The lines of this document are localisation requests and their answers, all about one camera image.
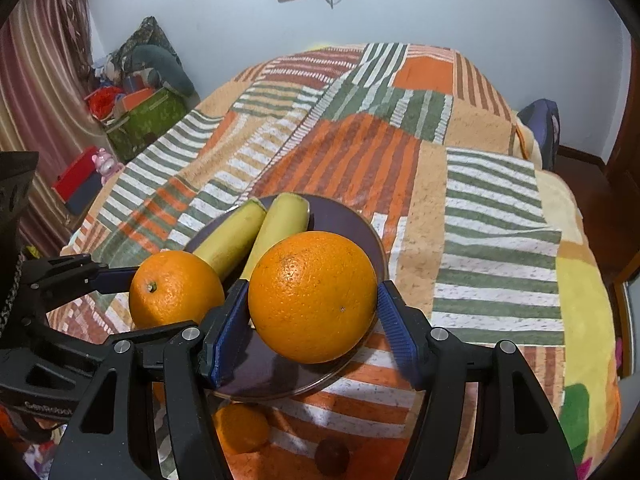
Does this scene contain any striped patchwork blanket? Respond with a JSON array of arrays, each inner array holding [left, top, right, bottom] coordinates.
[[67, 44, 620, 478]]

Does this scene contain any red box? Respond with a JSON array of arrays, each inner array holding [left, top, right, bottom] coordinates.
[[52, 146, 102, 216]]

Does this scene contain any purple backpack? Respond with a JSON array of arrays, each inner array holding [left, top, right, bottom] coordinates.
[[516, 99, 561, 171]]

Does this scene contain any green storage box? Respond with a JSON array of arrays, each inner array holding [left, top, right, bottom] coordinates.
[[105, 89, 188, 162]]

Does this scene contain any striped red curtain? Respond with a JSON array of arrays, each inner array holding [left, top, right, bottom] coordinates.
[[1, 0, 106, 256]]

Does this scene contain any purple round plate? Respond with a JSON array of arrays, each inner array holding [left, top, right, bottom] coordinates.
[[194, 194, 388, 401]]

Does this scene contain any yellow corn cob front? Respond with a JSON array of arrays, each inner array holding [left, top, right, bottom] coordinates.
[[241, 192, 310, 281]]

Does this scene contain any large orange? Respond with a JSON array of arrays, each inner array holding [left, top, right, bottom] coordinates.
[[248, 231, 378, 364], [128, 250, 224, 330]]

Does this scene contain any yellow corn cob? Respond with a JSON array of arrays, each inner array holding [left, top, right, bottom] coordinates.
[[193, 198, 267, 281], [241, 192, 310, 281]]

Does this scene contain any pink toy figure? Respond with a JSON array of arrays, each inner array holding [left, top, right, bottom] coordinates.
[[92, 148, 124, 184]]

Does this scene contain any small mandarin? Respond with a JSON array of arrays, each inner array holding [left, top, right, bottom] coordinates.
[[213, 403, 270, 455]]

